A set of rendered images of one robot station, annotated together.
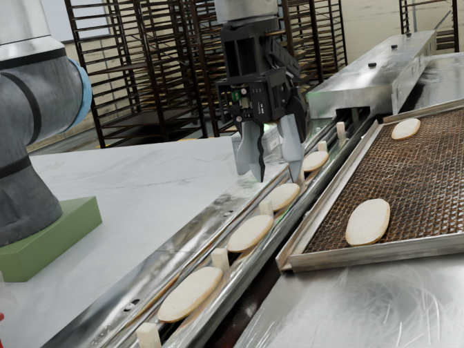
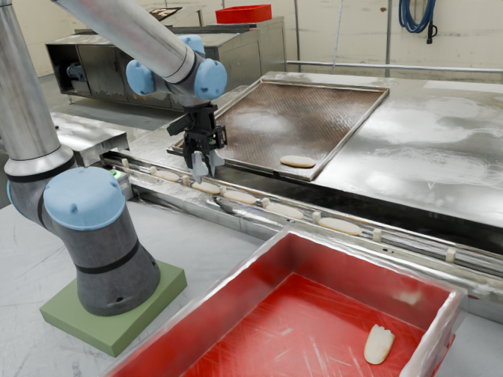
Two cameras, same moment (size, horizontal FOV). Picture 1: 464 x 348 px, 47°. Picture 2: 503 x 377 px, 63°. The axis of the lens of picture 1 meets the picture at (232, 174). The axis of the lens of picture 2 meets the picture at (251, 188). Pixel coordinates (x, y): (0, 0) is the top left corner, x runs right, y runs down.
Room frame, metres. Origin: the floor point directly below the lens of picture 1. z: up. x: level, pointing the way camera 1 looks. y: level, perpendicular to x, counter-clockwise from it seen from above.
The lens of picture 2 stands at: (0.33, 0.88, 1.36)
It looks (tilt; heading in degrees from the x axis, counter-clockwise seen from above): 28 degrees down; 284
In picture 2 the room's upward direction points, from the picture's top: 7 degrees counter-clockwise
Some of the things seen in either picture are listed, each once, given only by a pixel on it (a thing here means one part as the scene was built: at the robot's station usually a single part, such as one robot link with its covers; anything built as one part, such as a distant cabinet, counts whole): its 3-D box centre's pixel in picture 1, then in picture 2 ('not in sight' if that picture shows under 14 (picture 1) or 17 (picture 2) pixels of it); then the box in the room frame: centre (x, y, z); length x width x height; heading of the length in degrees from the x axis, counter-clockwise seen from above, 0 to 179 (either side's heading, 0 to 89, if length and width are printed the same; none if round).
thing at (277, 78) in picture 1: (254, 72); (202, 127); (0.67, -0.05, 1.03); 0.09 x 0.08 x 0.12; 153
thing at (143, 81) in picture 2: not in sight; (160, 73); (0.71, 0.04, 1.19); 0.11 x 0.11 x 0.08; 61
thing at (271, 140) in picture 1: (259, 157); (116, 192); (0.96, -0.06, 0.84); 0.08 x 0.08 x 0.11; 63
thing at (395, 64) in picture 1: (391, 61); (19, 126); (1.65, -0.55, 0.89); 1.25 x 0.18 x 0.09; 153
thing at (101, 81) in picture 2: not in sight; (162, 59); (2.43, -3.92, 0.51); 3.00 x 1.26 x 1.03; 153
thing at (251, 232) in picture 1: (250, 230); (239, 196); (0.59, -0.01, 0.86); 0.10 x 0.04 x 0.01; 153
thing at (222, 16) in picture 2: not in sight; (243, 13); (1.36, -3.82, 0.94); 0.51 x 0.36 x 0.13; 157
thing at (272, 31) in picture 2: not in sight; (248, 61); (1.36, -3.82, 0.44); 0.70 x 0.55 x 0.87; 153
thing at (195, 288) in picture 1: (190, 289); (284, 210); (0.46, 0.06, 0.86); 0.10 x 0.04 x 0.01; 152
